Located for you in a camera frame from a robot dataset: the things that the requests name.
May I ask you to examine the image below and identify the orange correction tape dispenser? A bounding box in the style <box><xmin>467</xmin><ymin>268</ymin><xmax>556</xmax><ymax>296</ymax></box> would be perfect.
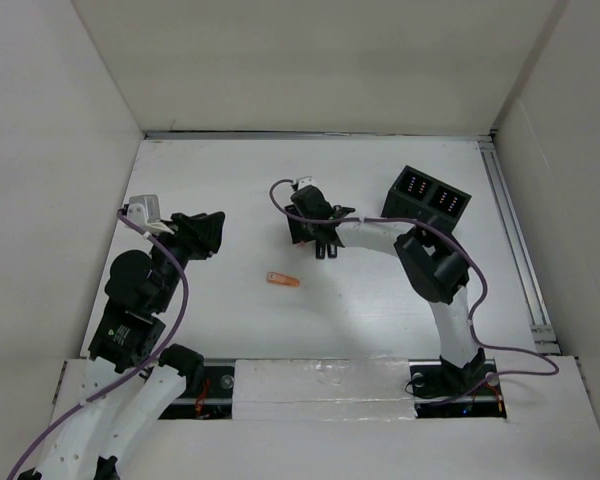
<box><xmin>266</xmin><ymin>272</ymin><xmax>301</xmax><ymax>288</ymax></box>

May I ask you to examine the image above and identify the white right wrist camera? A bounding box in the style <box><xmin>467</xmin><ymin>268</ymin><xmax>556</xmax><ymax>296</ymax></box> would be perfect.
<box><xmin>291</xmin><ymin>176</ymin><xmax>317</xmax><ymax>192</ymax></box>

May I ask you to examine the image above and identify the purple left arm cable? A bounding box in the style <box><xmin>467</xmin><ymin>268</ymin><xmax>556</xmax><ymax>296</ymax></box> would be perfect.
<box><xmin>7</xmin><ymin>209</ymin><xmax>190</xmax><ymax>480</ymax></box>

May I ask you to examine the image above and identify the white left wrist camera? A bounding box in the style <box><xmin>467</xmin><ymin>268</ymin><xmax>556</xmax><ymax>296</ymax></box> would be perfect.
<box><xmin>126</xmin><ymin>194</ymin><xmax>161</xmax><ymax>226</ymax></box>

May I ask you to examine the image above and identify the black desk organizer box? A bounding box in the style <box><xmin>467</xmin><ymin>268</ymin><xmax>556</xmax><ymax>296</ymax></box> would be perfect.
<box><xmin>381</xmin><ymin>166</ymin><xmax>472</xmax><ymax>234</ymax></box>

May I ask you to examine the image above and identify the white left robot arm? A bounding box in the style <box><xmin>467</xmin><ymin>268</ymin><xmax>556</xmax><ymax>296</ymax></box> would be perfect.
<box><xmin>8</xmin><ymin>203</ymin><xmax>225</xmax><ymax>479</ymax></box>

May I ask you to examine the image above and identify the aluminium right side rail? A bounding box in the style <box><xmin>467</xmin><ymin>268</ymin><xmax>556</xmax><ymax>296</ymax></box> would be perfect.
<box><xmin>478</xmin><ymin>140</ymin><xmax>562</xmax><ymax>355</ymax></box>

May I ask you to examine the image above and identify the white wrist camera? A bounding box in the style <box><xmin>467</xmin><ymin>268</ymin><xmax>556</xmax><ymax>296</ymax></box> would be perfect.
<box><xmin>291</xmin><ymin>176</ymin><xmax>317</xmax><ymax>192</ymax></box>
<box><xmin>126</xmin><ymin>194</ymin><xmax>161</xmax><ymax>226</ymax></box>

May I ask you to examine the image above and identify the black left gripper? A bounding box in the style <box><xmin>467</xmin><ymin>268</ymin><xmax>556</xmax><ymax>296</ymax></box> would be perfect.
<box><xmin>147</xmin><ymin>210</ymin><xmax>224</xmax><ymax>311</ymax></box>

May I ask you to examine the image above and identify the aluminium table edge rail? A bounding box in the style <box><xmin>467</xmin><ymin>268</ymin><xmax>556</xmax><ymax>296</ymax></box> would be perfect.
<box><xmin>144</xmin><ymin>130</ymin><xmax>493</xmax><ymax>142</ymax></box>

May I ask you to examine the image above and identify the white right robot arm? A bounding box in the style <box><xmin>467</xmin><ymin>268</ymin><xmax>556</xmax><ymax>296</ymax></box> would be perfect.
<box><xmin>284</xmin><ymin>177</ymin><xmax>485</xmax><ymax>396</ymax></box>

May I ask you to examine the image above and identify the white foam front block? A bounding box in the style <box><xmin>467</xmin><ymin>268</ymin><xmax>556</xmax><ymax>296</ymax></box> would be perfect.
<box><xmin>232</xmin><ymin>358</ymin><xmax>415</xmax><ymax>422</ymax></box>

